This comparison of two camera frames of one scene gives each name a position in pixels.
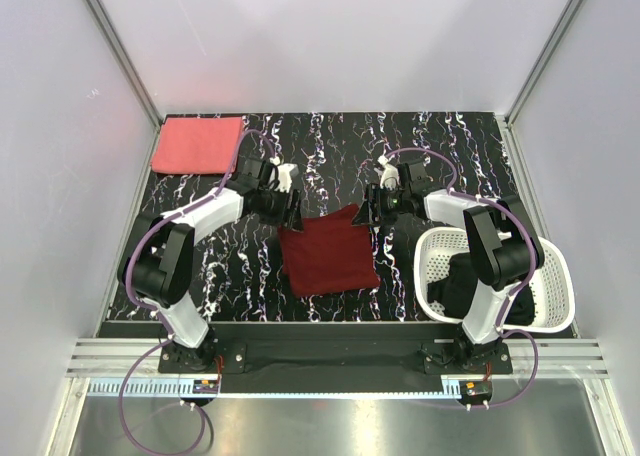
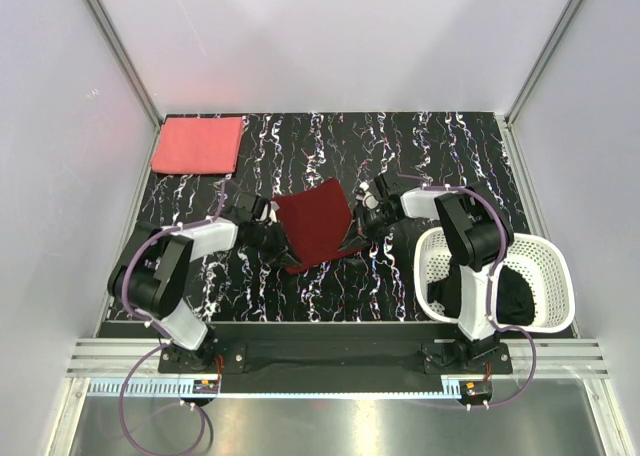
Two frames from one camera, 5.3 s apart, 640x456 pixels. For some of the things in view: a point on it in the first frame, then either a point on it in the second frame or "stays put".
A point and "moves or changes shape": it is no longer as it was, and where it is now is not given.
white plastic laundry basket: [551, 287] stays put
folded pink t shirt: [197, 145] stays put
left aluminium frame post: [128, 64] stays put
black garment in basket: [455, 293] stays put
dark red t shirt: [332, 254] moves or changes shape
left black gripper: [293, 218] -> [280, 247]
